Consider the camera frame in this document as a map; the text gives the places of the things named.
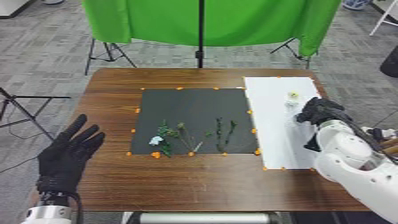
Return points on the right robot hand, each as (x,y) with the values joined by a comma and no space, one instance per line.
(321,110)

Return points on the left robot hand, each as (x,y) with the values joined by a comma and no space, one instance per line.
(65,156)

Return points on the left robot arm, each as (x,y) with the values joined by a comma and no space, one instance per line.
(49,213)

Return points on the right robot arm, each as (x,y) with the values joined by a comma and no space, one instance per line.
(356,166)

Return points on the white flower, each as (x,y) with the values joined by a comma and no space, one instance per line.
(292,98)

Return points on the white sheet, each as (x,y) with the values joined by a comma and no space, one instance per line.
(276,126)

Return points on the black tripod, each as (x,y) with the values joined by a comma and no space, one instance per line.
(24,110)

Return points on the green sprig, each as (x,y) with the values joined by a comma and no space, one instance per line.
(232,128)
(219,133)

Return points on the black backdrop stand legs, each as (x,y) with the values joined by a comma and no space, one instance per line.
(109,53)
(294,50)

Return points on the yellow flower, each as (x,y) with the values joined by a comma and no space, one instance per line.
(180,130)

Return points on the dark mat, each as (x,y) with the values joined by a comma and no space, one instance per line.
(196,110)

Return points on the pale grey bar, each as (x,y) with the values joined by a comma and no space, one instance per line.
(205,218)

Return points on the black light stand pole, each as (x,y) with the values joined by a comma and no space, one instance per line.
(202,33)

